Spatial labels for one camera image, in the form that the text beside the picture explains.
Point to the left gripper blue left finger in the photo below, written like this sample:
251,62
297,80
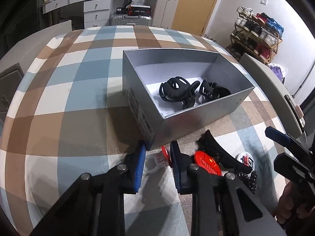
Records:
135,167

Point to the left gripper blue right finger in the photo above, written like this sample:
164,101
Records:
181,169

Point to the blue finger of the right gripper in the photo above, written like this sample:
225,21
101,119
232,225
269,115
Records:
291,169
279,137

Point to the red round China badge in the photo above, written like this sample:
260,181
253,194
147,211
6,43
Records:
206,162

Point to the black curved banana clip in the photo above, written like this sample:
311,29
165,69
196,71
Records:
211,147

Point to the white round pin badge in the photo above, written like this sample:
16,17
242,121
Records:
246,159

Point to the black oval hair claw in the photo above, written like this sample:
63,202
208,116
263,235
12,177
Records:
178,89

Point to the black square hair claw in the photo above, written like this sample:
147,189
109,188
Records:
212,91

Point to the person's right hand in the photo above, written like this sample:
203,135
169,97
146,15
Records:
286,204

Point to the silver cardboard box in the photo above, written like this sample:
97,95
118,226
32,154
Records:
161,122

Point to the plaid bed sheet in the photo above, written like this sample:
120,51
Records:
69,116

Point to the wooden shoe rack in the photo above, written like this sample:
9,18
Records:
257,35

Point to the silver ribbed suitcase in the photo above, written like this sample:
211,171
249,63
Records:
126,20

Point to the black red shoe box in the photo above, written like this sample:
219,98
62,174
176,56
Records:
135,10

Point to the wooden door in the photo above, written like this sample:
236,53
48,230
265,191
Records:
193,16

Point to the white desk with drawers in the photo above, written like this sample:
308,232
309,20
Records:
95,13

